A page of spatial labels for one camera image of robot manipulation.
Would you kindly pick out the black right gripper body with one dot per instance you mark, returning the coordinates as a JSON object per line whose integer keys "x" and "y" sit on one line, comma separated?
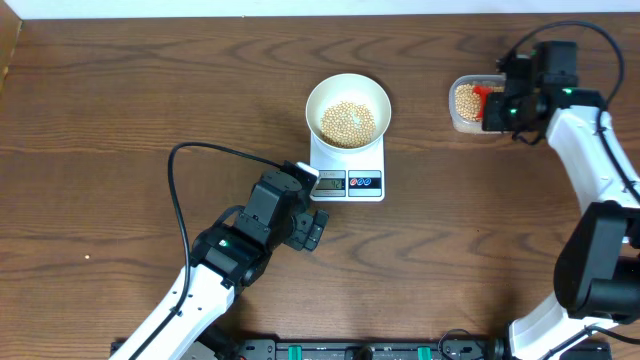
{"x": 507, "y": 113}

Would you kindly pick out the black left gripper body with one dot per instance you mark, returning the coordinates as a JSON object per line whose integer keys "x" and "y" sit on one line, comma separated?
{"x": 297, "y": 231}

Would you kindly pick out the red plastic measuring scoop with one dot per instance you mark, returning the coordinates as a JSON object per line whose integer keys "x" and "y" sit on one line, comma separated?
{"x": 483, "y": 92}

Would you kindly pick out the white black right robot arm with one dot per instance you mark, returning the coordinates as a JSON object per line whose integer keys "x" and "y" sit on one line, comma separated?
{"x": 595, "y": 287}

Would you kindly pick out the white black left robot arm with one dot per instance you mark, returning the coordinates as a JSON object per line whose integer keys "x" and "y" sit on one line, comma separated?
{"x": 229, "y": 257}

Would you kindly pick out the white digital kitchen scale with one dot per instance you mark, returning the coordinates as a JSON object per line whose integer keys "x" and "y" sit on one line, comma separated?
{"x": 348, "y": 175}

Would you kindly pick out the soybeans in white bowl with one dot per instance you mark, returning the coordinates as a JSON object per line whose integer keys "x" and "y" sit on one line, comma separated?
{"x": 347, "y": 125}

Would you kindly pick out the white round bowl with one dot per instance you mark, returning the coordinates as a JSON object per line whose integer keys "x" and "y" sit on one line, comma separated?
{"x": 349, "y": 87}

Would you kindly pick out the pile of soybeans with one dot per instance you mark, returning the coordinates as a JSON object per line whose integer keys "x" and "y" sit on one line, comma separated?
{"x": 467, "y": 103}

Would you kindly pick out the clear plastic food container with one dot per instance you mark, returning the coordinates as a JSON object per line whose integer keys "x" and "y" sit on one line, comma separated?
{"x": 458, "y": 122}

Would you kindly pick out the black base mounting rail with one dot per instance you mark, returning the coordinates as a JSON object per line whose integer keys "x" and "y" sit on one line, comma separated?
{"x": 266, "y": 349}

